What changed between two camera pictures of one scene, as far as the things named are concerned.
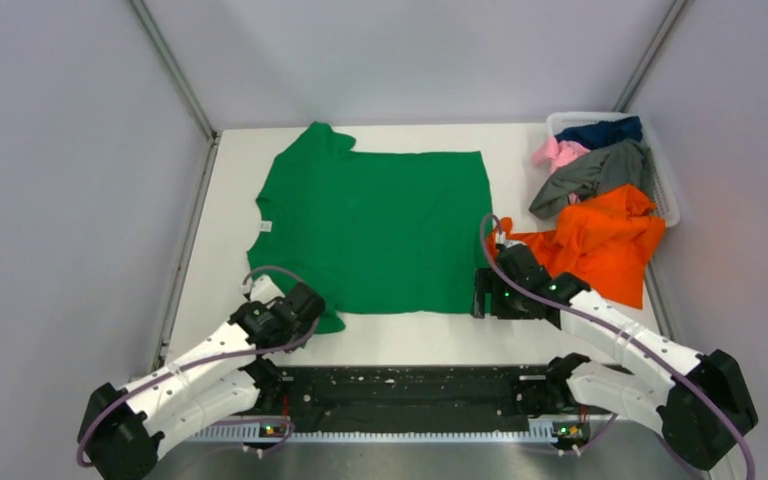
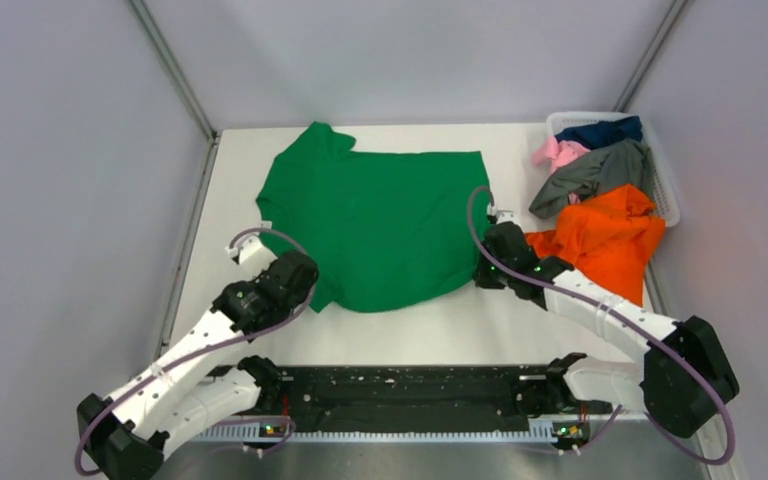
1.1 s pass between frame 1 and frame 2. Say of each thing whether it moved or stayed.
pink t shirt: stayed
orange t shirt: stayed
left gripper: moved
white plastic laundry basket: stayed
